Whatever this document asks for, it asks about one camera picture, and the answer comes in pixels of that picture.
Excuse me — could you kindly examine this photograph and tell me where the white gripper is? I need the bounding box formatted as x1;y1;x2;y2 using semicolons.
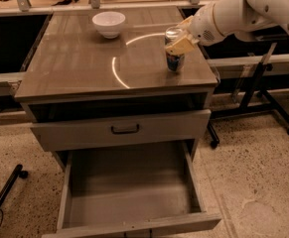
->
165;2;225;56

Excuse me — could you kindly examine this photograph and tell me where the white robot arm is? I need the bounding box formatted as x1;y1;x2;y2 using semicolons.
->
165;0;289;55

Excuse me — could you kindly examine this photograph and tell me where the white ceramic bowl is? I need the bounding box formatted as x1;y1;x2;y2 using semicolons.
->
92;11;126;39

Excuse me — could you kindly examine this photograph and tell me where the grey wooden drawer cabinet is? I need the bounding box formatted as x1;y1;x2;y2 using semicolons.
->
14;5;219;171

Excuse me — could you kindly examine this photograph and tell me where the closed upper drawer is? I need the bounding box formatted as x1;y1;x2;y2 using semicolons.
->
32;109;211;152

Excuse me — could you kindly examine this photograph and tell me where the open lower wooden drawer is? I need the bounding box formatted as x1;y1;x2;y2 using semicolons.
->
42;141;220;238

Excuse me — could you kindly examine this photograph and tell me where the rolling side table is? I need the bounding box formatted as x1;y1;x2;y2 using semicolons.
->
207;35;289;149

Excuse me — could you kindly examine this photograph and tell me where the silver redbull can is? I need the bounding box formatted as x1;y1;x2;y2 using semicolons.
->
165;27;185;72

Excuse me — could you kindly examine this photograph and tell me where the black drawer handle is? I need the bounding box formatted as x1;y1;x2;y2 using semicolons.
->
110;124;140;135

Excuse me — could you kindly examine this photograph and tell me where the black stand leg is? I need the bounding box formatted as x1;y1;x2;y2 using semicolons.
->
0;164;28;208

